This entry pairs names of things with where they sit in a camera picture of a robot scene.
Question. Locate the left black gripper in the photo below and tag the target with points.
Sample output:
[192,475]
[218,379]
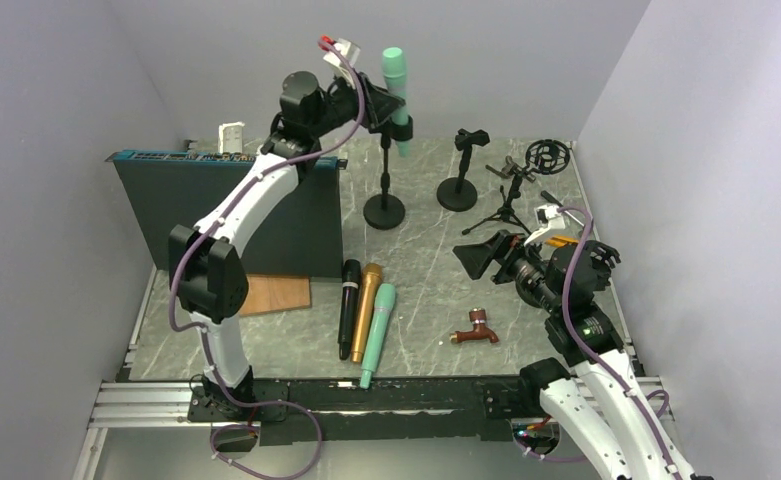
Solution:
[378,105]

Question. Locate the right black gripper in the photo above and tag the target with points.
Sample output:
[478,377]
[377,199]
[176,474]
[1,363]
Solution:
[476,257]

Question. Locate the mint green microphone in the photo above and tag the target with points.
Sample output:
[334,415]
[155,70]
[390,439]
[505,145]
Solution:
[395,74]
[383,306]

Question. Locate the round-base mic stand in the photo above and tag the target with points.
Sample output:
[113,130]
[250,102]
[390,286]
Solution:
[457,194]
[385,211]

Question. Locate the gold microphone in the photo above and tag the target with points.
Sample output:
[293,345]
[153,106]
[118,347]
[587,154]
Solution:
[371,280]

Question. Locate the black tripod shock-mount stand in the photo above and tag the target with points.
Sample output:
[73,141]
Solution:
[542,157]

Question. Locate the black microphone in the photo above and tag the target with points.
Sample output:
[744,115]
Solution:
[351,281]

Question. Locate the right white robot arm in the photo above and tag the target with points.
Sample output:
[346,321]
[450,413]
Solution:
[591,390]

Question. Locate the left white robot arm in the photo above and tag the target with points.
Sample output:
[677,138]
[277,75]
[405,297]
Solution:
[208,281]

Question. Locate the brown faucet tap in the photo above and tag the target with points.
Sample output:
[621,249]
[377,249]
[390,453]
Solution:
[479,331]

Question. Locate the orange utility knife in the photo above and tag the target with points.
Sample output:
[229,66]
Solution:
[558,241]

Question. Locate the grey metal clamp tool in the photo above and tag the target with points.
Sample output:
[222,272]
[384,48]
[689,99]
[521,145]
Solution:
[511,168]

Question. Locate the wooden board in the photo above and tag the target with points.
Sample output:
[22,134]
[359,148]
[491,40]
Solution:
[270,294]

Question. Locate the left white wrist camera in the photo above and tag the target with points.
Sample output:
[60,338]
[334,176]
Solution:
[341,55]

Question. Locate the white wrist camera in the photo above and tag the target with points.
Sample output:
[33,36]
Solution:
[550,222]
[341,55]

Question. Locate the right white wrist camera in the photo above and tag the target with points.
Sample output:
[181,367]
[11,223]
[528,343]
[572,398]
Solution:
[550,222]

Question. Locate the black handled hammer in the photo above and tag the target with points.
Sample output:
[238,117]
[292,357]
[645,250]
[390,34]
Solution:
[572,218]

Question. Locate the right shock-mount round stand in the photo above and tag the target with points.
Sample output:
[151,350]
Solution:
[604,259]

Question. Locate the white plastic bracket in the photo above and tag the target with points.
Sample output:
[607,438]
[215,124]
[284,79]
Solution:
[230,137]

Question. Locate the blue network switch box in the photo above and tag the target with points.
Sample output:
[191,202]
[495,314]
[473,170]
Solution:
[302,236]

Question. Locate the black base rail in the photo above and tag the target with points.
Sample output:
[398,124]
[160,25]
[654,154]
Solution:
[296,410]

